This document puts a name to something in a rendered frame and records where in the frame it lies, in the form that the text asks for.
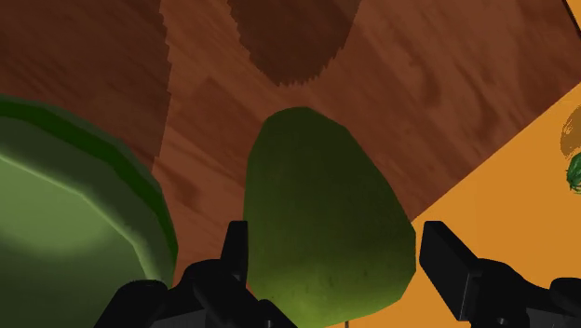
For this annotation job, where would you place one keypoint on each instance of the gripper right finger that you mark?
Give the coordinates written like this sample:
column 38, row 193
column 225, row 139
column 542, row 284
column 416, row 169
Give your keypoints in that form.
column 472, row 284

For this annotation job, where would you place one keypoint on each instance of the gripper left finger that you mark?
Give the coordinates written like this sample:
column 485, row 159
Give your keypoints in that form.
column 218, row 290

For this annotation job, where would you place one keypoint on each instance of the dark green avocado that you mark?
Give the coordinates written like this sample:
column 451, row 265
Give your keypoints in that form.
column 317, row 218

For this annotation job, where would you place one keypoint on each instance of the small green leafy thing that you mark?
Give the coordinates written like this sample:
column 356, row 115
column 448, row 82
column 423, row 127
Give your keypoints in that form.
column 576, row 172

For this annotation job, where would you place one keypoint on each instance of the green bowl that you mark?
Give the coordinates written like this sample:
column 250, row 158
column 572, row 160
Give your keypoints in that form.
column 68, row 218

